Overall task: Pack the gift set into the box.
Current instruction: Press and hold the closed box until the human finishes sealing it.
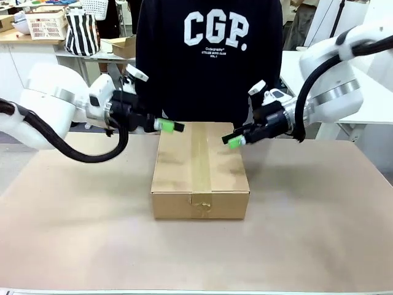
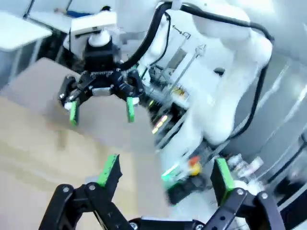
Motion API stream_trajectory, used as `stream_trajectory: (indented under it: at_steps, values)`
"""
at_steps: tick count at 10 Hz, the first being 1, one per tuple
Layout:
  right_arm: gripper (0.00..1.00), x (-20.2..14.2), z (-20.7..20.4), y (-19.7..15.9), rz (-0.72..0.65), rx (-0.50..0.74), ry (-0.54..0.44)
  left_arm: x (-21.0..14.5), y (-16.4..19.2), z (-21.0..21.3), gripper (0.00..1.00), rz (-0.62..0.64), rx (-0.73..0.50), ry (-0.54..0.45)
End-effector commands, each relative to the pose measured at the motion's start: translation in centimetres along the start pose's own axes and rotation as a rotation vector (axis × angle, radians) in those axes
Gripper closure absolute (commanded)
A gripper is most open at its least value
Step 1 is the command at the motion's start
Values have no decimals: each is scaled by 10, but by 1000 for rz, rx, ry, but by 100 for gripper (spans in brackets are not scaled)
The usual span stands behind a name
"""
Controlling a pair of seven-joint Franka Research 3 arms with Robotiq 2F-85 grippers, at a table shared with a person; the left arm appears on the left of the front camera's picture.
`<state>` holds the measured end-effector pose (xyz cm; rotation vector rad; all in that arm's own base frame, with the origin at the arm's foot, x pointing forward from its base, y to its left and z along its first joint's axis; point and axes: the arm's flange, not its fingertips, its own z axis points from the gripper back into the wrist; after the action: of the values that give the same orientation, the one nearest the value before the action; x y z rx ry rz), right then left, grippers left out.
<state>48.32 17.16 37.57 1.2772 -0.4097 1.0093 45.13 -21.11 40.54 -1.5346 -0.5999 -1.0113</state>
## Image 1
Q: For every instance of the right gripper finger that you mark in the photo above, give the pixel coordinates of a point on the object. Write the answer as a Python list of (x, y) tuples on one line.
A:
[(233, 137), (237, 143)]

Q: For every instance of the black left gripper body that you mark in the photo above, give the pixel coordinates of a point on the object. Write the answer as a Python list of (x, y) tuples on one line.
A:
[(129, 113)]

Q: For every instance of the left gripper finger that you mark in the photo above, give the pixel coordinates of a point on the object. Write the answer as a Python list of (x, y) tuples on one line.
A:
[(165, 126), (179, 127)]

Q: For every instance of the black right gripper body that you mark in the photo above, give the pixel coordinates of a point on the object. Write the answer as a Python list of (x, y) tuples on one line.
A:
[(270, 123)]

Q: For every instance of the brown cardboard box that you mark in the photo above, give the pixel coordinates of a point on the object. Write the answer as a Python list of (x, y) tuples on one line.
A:
[(199, 172)]

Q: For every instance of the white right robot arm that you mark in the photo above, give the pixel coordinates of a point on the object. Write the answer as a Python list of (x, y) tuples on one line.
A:
[(331, 70)]

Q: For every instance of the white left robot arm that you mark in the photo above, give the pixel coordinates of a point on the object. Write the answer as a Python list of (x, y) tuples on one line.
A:
[(46, 92)]

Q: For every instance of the open small cardboard box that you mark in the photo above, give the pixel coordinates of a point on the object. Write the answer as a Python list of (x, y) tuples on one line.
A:
[(124, 47)]

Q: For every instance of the person's navy sweatshirt torso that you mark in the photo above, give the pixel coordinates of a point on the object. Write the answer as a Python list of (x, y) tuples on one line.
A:
[(208, 61)]

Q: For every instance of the black white striped bag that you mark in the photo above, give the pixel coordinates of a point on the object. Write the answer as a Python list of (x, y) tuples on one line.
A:
[(81, 33)]

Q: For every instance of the white mesh laundry basket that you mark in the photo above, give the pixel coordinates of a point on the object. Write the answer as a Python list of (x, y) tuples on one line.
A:
[(93, 9)]

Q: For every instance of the white crate with red labels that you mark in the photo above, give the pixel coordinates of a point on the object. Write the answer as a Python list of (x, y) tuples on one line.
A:
[(46, 26)]

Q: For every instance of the white standing board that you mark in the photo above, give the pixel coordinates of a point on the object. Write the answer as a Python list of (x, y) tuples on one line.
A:
[(331, 18)]

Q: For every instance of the wooden top side table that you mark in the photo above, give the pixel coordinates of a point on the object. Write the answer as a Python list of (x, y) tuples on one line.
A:
[(18, 38)]

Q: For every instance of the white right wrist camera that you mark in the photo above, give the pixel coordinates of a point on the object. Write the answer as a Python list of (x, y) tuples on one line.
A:
[(276, 95)]

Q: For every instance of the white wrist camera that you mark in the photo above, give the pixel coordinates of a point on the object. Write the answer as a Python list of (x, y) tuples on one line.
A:
[(276, 95), (136, 73)]

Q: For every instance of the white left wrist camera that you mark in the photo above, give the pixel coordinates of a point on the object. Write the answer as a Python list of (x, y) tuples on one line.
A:
[(136, 73)]

